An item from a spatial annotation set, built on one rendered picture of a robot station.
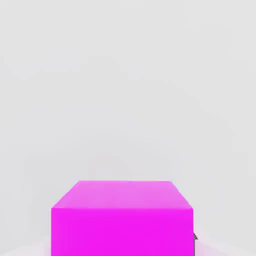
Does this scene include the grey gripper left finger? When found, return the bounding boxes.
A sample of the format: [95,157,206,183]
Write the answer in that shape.
[31,237,52,256]

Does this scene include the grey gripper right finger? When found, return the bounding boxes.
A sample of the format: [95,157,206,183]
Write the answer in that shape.
[193,232,223,256]

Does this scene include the small magenta cube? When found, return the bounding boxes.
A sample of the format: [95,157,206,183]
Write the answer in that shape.
[50,180,194,256]

